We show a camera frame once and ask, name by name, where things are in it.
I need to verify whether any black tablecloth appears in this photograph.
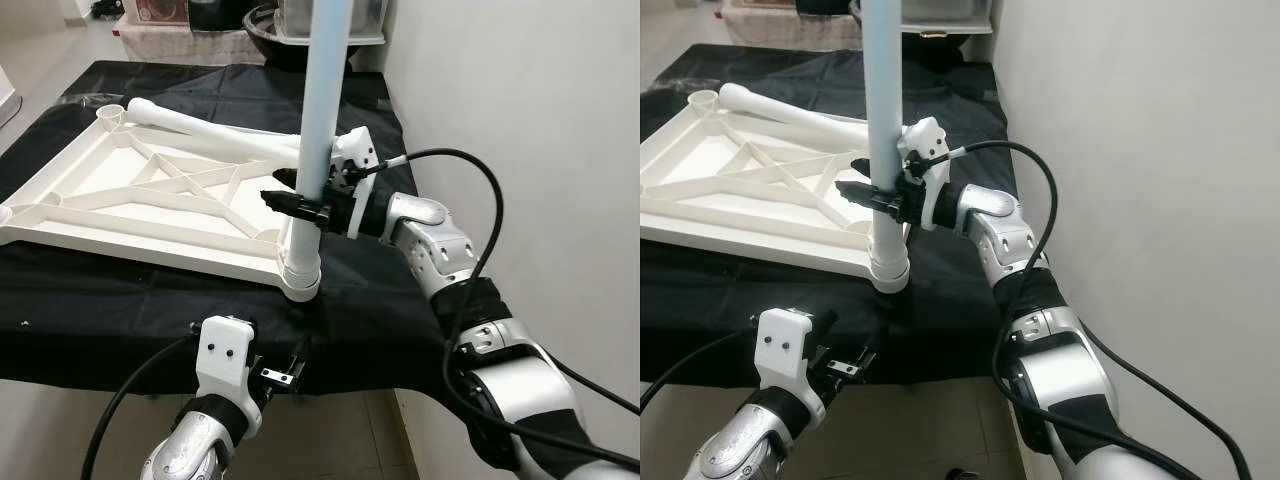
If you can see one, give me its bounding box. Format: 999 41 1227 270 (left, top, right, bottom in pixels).
640 43 1048 387
0 60 473 397

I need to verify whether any white plastic children table top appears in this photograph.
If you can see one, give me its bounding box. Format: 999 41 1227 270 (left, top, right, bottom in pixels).
0 102 323 305
640 87 913 295

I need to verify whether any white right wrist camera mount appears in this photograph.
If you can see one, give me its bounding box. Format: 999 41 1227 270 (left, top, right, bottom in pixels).
897 116 952 233
330 127 382 239

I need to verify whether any black bag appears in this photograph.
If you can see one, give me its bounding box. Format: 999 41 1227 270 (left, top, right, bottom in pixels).
188 0 263 33

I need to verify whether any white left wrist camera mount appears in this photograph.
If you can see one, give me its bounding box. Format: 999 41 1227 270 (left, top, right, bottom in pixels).
194 315 261 413
756 307 827 417

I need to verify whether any white plastic table leg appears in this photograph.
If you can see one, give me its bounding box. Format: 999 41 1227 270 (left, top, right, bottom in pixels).
859 0 914 295
717 82 903 153
277 0 360 305
124 96 347 168

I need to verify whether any storage box with orange lid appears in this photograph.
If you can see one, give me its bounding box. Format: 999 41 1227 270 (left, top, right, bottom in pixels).
133 0 193 27

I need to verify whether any clear plastic storage bin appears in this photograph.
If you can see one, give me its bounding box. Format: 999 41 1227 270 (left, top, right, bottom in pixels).
900 0 997 37
274 0 387 47

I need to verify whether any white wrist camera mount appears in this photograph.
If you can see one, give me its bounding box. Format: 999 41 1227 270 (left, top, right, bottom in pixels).
756 307 827 417
330 127 382 239
897 116 952 233
194 315 261 413

